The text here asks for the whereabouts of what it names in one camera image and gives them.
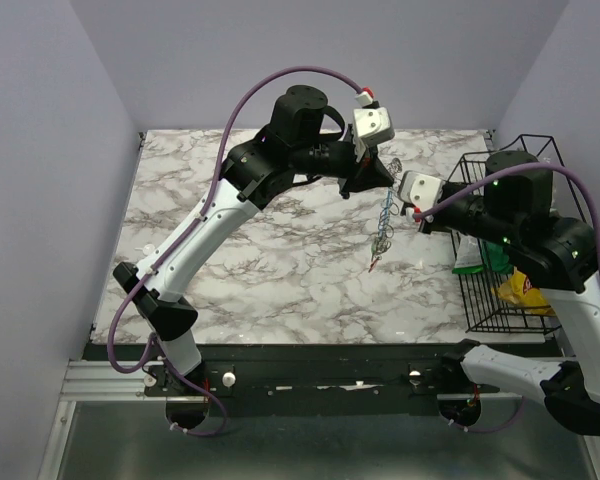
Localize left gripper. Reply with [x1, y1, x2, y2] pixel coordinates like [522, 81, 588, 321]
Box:
[290, 135, 393, 198]

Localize blue key tag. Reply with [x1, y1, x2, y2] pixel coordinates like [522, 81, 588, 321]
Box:
[378, 188, 393, 238]

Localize grey curved keyring holder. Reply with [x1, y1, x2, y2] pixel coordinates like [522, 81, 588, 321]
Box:
[368, 157, 402, 273]

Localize red key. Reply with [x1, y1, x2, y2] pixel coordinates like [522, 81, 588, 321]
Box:
[368, 255, 382, 273]

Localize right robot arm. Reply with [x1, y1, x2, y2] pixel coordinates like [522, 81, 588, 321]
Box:
[398, 150, 600, 437]

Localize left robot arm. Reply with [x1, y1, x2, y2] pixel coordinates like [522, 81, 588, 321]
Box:
[113, 85, 395, 395]

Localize green snack packet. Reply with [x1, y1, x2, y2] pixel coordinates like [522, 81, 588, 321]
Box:
[452, 235, 514, 275]

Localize yellow chips bag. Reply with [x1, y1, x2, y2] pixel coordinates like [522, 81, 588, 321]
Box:
[494, 268, 555, 316]

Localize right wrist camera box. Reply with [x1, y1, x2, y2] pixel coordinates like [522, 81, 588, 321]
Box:
[397, 171, 445, 213]

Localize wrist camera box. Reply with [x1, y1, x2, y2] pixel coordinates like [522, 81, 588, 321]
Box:
[397, 171, 445, 213]
[353, 107, 395, 147]

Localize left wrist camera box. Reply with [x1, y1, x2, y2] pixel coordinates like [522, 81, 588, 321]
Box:
[353, 107, 395, 147]

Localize black wire basket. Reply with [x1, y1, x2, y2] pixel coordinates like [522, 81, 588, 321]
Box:
[439, 133, 600, 334]

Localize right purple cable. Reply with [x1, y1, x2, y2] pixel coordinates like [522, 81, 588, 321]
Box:
[413, 162, 600, 434]

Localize purple cable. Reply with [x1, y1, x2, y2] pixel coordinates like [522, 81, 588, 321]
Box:
[413, 162, 600, 434]
[107, 65, 374, 437]

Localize black mounting rail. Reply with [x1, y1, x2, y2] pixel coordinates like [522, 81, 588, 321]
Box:
[82, 344, 512, 420]

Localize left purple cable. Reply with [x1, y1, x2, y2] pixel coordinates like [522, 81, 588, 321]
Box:
[107, 65, 374, 437]

